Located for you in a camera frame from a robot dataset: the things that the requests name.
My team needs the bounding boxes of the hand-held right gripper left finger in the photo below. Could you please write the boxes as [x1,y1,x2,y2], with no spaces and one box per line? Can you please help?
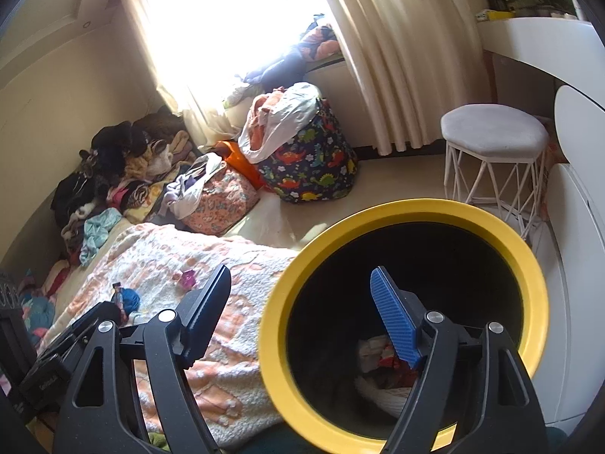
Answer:
[52,264,232,454]

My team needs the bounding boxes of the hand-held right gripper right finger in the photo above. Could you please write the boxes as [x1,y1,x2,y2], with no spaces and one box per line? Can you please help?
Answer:
[369,266,544,454]

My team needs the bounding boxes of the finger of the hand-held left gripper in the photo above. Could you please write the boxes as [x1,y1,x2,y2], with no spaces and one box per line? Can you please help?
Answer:
[40,303,124,366]

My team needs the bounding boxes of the red snack packet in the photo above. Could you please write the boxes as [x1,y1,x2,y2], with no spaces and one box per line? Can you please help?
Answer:
[378,345,419,375]

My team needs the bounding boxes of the small dark striped wrapper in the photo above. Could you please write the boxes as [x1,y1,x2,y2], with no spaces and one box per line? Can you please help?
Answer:
[112,283,129,320]

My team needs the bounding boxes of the white plastic bag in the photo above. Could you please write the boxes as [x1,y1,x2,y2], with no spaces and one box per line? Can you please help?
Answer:
[354,335,417,420]

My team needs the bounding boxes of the yellow-rimmed black bin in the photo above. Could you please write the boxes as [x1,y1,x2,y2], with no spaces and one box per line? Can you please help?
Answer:
[258,199,550,454]

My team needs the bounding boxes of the teal patterned cloth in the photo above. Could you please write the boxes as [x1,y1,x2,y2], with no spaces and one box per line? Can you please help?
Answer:
[19,288,56,342]

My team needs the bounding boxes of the red pink cloth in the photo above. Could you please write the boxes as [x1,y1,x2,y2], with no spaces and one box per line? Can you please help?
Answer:
[45,259,73,295]

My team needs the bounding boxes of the peach and white blanket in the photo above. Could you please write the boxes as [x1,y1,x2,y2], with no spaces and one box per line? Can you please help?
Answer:
[35,222,299,453]

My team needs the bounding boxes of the light blue garment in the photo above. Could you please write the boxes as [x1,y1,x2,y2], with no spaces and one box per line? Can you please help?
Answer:
[79,208,123,266]

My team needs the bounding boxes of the pink floral bag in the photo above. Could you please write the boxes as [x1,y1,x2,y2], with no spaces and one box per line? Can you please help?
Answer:
[182,165,261,236]

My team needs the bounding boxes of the zebra stripe cloth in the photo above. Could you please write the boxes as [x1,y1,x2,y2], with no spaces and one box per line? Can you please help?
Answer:
[120,184,153,212]

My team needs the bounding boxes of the dinosaur print laundry bag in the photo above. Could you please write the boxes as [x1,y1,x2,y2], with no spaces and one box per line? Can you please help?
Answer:
[258,99,360,205]

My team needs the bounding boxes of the orange bag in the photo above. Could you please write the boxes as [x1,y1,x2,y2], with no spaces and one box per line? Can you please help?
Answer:
[215,140,266,191]

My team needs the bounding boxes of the beige folded blankets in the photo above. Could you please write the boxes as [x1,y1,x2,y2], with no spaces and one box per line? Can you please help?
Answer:
[125,130,195,181]

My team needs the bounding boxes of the black clothes heap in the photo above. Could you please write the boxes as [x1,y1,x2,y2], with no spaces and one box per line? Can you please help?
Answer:
[50,106,190,229]

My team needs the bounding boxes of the white drawer cabinet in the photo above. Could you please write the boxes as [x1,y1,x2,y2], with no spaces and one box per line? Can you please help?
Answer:
[529,84,605,427]

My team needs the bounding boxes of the sheer cream curtain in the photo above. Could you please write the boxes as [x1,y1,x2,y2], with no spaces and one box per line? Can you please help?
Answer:
[118,0,238,153]

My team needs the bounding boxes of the orange towel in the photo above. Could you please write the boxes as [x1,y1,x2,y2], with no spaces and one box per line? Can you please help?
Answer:
[248,92,285,151]

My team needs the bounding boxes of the white cloth sack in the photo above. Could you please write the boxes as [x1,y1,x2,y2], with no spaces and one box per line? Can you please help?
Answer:
[237,82,323,164]

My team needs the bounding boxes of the thick cream curtain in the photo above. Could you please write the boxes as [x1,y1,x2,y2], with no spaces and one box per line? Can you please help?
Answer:
[306,0,493,155]

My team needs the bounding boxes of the dark jacket heap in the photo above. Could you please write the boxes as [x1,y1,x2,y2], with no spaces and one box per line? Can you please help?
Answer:
[242,45,313,94]

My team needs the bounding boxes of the orange print dark cloth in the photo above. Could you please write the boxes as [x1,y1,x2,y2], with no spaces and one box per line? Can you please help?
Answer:
[299,23,342,63]

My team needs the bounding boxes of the white vanity desk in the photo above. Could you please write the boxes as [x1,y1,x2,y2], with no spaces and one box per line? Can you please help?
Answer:
[475,16,605,106]

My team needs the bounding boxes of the dark camouflage bag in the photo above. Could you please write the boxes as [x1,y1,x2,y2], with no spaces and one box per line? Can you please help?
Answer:
[484,0,573,18]

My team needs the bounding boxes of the white wire-leg stool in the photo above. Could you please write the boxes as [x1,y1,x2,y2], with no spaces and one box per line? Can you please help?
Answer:
[439,104,552,243]

